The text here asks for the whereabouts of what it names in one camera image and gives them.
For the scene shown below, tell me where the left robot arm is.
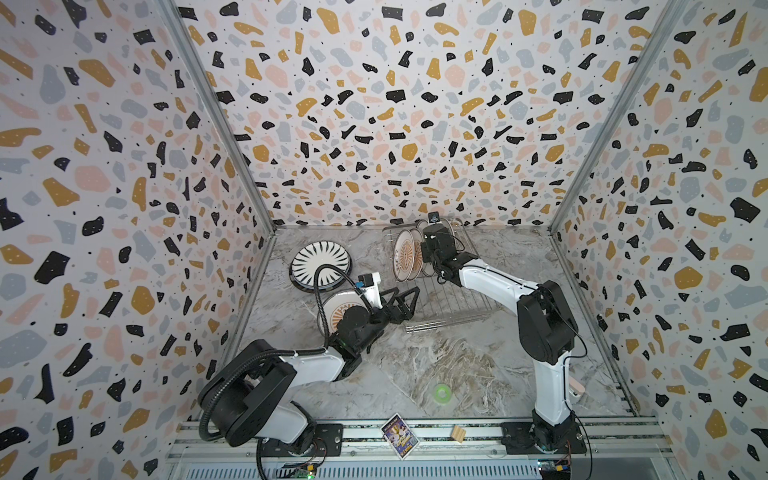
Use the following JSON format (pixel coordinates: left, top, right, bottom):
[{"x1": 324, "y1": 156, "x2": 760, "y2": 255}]
[{"x1": 198, "y1": 287, "x2": 420, "y2": 453}]

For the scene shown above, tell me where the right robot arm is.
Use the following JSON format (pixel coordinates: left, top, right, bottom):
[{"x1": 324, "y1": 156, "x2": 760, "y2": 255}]
[{"x1": 421, "y1": 223, "x2": 579, "y2": 453}]

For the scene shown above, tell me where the orange sunburst plate front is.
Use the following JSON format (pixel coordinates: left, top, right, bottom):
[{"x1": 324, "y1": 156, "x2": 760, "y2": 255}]
[{"x1": 393, "y1": 230, "x2": 414, "y2": 281}]

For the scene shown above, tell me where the colourful playing card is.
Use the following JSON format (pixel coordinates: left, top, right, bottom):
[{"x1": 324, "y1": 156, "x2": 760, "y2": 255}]
[{"x1": 380, "y1": 414, "x2": 420, "y2": 460}]

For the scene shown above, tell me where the aluminium corner post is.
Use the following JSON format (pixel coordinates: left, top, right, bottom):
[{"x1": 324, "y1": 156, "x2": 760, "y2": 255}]
[
  {"x1": 156, "y1": 0, "x2": 276, "y2": 238},
  {"x1": 548, "y1": 0, "x2": 688, "y2": 236}
]

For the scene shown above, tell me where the blue leaf pattern plate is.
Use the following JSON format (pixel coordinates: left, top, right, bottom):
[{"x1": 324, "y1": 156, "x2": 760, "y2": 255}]
[{"x1": 289, "y1": 240, "x2": 352, "y2": 292}]

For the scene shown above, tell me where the steel wire dish rack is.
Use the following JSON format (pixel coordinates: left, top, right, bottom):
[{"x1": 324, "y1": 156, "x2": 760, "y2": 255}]
[{"x1": 383, "y1": 220, "x2": 503, "y2": 333}]

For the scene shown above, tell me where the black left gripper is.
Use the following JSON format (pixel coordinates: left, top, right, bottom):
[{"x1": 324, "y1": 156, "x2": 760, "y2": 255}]
[{"x1": 351, "y1": 287, "x2": 416, "y2": 355}]

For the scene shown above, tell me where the aluminium corner post right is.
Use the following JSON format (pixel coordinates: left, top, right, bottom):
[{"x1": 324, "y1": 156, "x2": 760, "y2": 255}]
[{"x1": 548, "y1": 0, "x2": 688, "y2": 236}]

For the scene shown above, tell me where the aluminium corner post left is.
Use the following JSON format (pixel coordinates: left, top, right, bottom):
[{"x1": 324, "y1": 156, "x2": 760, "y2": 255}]
[{"x1": 156, "y1": 0, "x2": 276, "y2": 238}]

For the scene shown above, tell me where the orange sunburst plate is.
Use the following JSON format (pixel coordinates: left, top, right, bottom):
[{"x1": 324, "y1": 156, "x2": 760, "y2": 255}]
[
  {"x1": 409, "y1": 230, "x2": 424, "y2": 280},
  {"x1": 393, "y1": 230, "x2": 414, "y2": 281}
]

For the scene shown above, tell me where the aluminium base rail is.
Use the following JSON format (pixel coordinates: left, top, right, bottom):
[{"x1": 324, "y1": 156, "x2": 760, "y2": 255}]
[{"x1": 162, "y1": 417, "x2": 686, "y2": 479}]

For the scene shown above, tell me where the pink eraser block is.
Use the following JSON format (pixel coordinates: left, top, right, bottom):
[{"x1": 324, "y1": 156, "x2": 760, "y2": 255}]
[{"x1": 568, "y1": 377, "x2": 586, "y2": 397}]

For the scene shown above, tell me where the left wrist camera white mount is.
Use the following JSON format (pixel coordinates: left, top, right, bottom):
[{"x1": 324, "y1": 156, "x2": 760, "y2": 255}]
[{"x1": 356, "y1": 272, "x2": 382, "y2": 309}]

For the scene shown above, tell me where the small wooden block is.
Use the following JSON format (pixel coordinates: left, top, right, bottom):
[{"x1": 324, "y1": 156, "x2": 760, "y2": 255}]
[{"x1": 450, "y1": 425, "x2": 466, "y2": 444}]

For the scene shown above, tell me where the black corrugated cable hose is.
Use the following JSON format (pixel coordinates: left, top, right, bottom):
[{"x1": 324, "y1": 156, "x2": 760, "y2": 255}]
[{"x1": 197, "y1": 264, "x2": 376, "y2": 443}]

